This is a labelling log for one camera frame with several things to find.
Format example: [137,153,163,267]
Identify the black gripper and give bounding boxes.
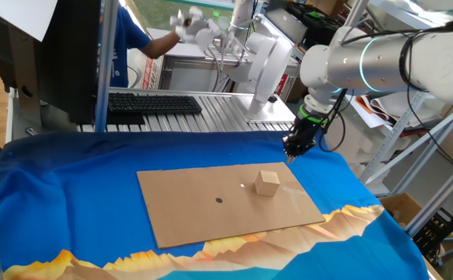
[282,117,321,164]

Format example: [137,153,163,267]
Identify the small wooden block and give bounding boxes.
[254,170,281,198]

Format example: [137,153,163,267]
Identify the bare person forearm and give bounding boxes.
[139,30,181,60]

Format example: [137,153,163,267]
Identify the gloved person hand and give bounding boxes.
[170,9,202,43]

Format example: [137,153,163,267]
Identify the clear tape patch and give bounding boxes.
[282,184,308,215]

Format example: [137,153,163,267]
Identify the white foam pieces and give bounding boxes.
[322,114,412,180]

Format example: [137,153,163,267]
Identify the white metal shelf rack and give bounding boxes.
[342,0,453,198]

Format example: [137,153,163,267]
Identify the white haptic device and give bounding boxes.
[175,5,295,117]

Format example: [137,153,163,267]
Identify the stacked paper sheets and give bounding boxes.
[348,91,444,129]

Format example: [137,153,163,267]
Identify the open cardboard box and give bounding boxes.
[379,192,453,280]

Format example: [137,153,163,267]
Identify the brown cardboard sheet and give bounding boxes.
[136,162,326,250]

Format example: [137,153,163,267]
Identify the grey metal case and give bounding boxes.
[264,7,308,44]

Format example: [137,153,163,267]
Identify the black tray green parts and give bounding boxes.
[286,0,346,46]

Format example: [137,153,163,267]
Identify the black keyboard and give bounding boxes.
[107,92,204,116]

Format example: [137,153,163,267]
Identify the white carton red print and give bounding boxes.
[134,52,165,91]

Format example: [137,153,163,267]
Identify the black plastic crate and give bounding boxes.
[412,208,453,260]

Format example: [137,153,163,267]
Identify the black mouse pad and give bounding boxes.
[105,110,146,126]

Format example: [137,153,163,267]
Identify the person in blue shirt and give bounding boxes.
[99,3,153,89]

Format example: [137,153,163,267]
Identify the blue mountain print cloth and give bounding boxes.
[0,130,431,280]

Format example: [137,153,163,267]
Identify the black monitor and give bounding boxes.
[0,0,103,125]

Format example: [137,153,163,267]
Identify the grey monitor stand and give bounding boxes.
[5,23,79,142]

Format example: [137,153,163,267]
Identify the white paper sheet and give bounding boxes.
[0,0,59,43]

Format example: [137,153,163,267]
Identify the green flange ring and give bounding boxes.
[298,103,328,125]

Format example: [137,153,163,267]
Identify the aluminium workbench frame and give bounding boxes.
[159,50,301,94]

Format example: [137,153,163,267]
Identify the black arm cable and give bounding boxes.
[318,19,453,176]

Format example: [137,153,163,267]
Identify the silver frame pole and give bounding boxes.
[403,166,453,239]
[342,0,371,29]

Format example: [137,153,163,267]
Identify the silver aluminium post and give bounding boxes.
[93,0,119,133]

